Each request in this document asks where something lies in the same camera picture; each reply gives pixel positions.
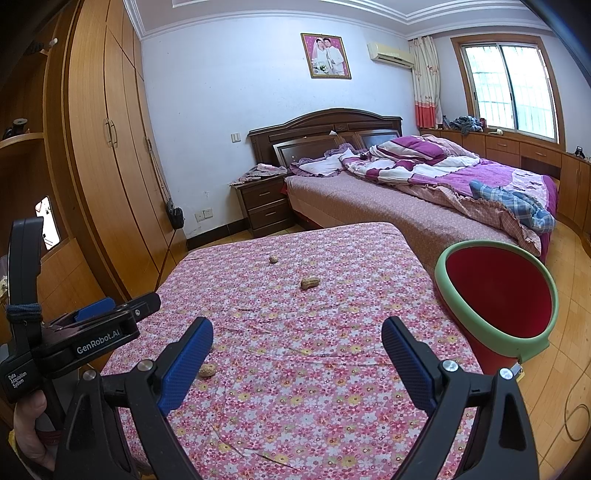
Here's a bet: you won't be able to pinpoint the long wooden window cabinet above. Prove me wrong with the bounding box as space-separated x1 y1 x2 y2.
420 129 591 241

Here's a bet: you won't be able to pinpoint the white pillow with purple frill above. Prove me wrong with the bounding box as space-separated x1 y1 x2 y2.
288 144 354 177

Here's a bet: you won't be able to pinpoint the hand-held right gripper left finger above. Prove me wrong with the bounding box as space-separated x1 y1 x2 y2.
53 316 215 480

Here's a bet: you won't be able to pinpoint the pink floral tablecloth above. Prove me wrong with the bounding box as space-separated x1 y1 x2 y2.
99 222 485 480

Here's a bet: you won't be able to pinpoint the cream curtain with red hem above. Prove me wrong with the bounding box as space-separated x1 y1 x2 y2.
409 36 444 130

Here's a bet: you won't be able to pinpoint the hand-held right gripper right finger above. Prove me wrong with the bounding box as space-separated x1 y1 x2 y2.
381 316 540 480

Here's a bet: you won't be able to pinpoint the dark wooden nightstand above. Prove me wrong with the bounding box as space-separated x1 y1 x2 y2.
229 175 296 238

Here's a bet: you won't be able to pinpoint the wooden shelf unit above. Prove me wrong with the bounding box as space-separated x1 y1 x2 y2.
0 14 93 333

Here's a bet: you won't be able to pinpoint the wall air conditioner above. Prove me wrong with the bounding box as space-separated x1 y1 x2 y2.
367 42 415 70

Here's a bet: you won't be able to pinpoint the person's left hand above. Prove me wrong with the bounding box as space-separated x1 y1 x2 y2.
13 391 58 472

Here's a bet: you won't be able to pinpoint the blue plaid garment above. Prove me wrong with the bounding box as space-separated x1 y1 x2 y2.
468 180 557 232

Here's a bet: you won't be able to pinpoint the red bin with green rim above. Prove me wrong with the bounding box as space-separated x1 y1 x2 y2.
434 240 559 374

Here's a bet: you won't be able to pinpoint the light wooden wardrobe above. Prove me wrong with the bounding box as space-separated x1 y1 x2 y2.
62 0 188 301

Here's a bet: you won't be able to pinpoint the wood framed window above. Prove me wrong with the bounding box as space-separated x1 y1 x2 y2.
450 36 566 144

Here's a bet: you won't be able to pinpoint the grey blue clothes pile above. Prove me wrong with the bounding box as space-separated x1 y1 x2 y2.
450 115 485 136

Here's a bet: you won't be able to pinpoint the dark wooden headboard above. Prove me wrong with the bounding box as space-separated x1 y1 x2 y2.
248 108 403 169

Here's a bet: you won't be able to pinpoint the pink folded clothes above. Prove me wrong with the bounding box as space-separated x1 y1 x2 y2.
229 163 288 186

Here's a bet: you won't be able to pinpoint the bed with brown mattress cover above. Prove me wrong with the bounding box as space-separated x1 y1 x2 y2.
283 175 559 266

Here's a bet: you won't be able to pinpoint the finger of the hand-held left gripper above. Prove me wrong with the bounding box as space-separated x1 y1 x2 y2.
121 292 161 325
74 298 116 322

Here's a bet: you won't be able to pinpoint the framed wall photo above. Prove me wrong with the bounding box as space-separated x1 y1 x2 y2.
301 33 352 79

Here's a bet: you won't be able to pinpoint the bed with purple quilt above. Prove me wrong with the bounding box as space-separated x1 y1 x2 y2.
339 134 559 254

